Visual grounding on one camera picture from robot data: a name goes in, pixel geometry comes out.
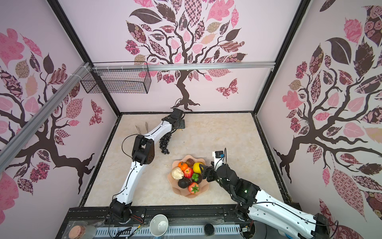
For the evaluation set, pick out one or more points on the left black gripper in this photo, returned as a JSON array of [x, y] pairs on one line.
[[181, 123]]

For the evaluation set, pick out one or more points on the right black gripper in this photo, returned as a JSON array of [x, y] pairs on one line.
[[208, 170]]

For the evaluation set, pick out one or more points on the large yellow lemon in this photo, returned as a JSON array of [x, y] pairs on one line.
[[196, 167]]

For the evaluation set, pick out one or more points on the dark purple mangosteen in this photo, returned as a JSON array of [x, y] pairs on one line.
[[197, 178]]

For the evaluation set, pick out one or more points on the red apple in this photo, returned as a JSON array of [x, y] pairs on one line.
[[188, 173]]

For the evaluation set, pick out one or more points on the pink scalloped fruit bowl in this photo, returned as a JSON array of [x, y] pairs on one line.
[[204, 185]]

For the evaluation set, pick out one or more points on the red strawberry fruit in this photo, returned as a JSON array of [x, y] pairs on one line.
[[194, 188]]

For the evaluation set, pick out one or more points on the orange tangerine pair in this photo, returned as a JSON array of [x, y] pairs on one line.
[[183, 166]]

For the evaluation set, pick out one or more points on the dark avocado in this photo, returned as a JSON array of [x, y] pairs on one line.
[[184, 183]]

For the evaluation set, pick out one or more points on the cream white pear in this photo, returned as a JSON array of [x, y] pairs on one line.
[[177, 173]]

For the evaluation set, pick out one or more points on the brown green pear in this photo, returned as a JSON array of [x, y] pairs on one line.
[[190, 162]]

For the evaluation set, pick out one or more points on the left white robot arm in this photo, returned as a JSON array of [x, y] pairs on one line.
[[143, 153]]

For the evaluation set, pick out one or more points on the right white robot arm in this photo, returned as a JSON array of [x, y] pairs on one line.
[[255, 204]]

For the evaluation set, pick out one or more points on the dark purple grape bunch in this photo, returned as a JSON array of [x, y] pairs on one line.
[[164, 142]]

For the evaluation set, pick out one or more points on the silver metal tongs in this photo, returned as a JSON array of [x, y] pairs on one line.
[[142, 128]]

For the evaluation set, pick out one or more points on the black round cap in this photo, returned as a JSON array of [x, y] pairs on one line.
[[209, 230]]

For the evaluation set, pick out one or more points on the white cup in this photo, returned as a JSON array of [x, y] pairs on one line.
[[159, 225]]

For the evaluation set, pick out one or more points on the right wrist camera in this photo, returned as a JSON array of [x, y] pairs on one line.
[[218, 159]]

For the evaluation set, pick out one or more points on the black wire basket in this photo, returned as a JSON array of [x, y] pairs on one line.
[[126, 77]]

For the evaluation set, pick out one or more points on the aluminium rail back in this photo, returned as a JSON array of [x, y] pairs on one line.
[[196, 66]]

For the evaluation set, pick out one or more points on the aluminium rail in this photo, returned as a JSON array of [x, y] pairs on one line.
[[196, 66], [16, 144]]

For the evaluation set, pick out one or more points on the aluminium rail left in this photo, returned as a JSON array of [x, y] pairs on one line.
[[16, 144]]

